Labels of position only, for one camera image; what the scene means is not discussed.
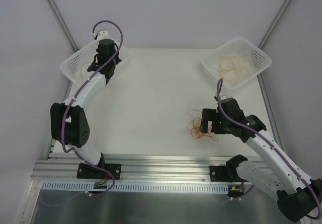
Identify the orange cable tangle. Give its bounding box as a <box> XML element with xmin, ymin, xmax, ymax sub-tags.
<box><xmin>187</xmin><ymin>108</ymin><xmax>219</xmax><ymax>142</ymax></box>

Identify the yellow cable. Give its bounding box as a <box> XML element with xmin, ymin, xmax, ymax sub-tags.
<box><xmin>211</xmin><ymin>53</ymin><xmax>255</xmax><ymax>85</ymax></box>

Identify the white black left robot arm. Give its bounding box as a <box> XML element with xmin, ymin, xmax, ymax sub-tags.
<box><xmin>50</xmin><ymin>39</ymin><xmax>121</xmax><ymax>178</ymax></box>

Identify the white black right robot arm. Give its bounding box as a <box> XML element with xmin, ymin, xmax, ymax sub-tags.
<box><xmin>199</xmin><ymin>98</ymin><xmax>321</xmax><ymax>222</ymax></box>

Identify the white plastic basket left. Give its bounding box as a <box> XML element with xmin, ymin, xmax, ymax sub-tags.
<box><xmin>59</xmin><ymin>38</ymin><xmax>130</xmax><ymax>86</ymax></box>

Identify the white plastic basket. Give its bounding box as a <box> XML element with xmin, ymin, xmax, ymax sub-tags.
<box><xmin>59</xmin><ymin>38</ymin><xmax>130</xmax><ymax>86</ymax></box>
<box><xmin>200</xmin><ymin>37</ymin><xmax>273</xmax><ymax>90</ymax></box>

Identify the white plastic basket right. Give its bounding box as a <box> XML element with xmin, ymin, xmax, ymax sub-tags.
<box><xmin>200</xmin><ymin>37</ymin><xmax>273</xmax><ymax>90</ymax></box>

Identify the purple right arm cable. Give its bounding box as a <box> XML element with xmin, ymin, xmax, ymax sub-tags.
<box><xmin>216</xmin><ymin>78</ymin><xmax>322</xmax><ymax>220</ymax></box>

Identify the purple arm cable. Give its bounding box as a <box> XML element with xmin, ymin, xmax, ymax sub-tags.
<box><xmin>216</xmin><ymin>78</ymin><xmax>322</xmax><ymax>220</ymax></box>
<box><xmin>61</xmin><ymin>20</ymin><xmax>124</xmax><ymax>197</ymax></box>

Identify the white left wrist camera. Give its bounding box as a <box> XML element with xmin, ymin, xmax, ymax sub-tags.
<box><xmin>91</xmin><ymin>29</ymin><xmax>109</xmax><ymax>41</ymax></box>

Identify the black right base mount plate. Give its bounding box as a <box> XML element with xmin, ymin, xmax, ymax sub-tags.
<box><xmin>209</xmin><ymin>166</ymin><xmax>249</xmax><ymax>183</ymax></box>

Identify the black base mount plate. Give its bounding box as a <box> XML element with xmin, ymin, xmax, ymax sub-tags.
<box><xmin>209</xmin><ymin>166</ymin><xmax>249</xmax><ymax>183</ymax></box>
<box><xmin>76</xmin><ymin>163</ymin><xmax>122</xmax><ymax>180</ymax></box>

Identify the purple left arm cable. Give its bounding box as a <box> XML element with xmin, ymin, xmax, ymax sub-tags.
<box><xmin>61</xmin><ymin>20</ymin><xmax>124</xmax><ymax>197</ymax></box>

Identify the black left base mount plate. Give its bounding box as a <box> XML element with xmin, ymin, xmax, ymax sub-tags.
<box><xmin>76</xmin><ymin>163</ymin><xmax>122</xmax><ymax>180</ymax></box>

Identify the aluminium table frame rail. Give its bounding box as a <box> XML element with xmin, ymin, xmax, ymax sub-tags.
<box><xmin>31</xmin><ymin>153</ymin><xmax>230</xmax><ymax>184</ymax></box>

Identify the white slotted cable duct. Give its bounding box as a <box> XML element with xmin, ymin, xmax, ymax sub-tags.
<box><xmin>42</xmin><ymin>181</ymin><xmax>228</xmax><ymax>194</ymax></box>

